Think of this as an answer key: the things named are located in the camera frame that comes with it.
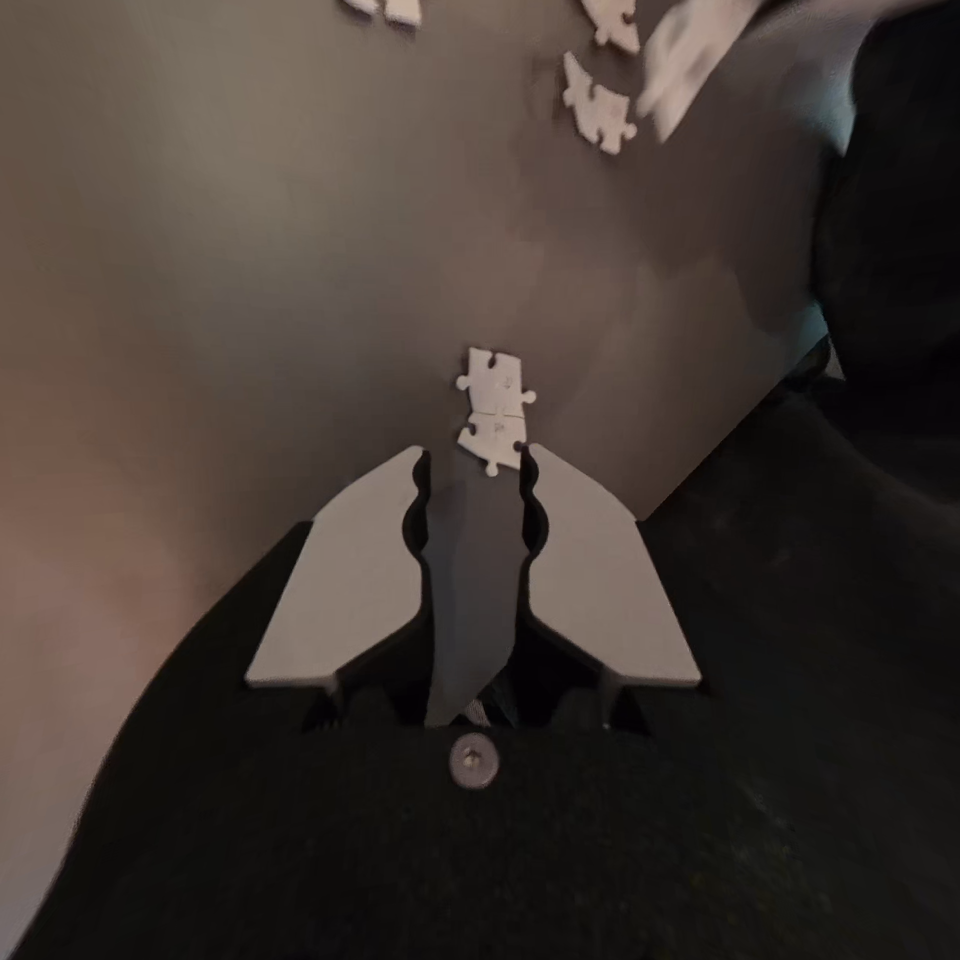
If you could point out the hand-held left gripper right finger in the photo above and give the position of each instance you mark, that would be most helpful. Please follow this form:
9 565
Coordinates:
608 593

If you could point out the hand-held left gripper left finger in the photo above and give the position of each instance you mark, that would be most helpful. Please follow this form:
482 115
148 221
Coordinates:
338 593

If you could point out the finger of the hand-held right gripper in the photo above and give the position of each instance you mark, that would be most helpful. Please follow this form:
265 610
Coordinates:
690 53

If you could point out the white puzzle pieces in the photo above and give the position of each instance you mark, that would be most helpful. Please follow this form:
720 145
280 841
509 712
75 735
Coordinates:
495 405

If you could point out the white puzzle piece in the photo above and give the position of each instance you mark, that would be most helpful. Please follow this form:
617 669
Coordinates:
612 23
597 105
387 9

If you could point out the person's dark clothing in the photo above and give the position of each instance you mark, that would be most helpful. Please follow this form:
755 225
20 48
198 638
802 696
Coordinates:
855 600

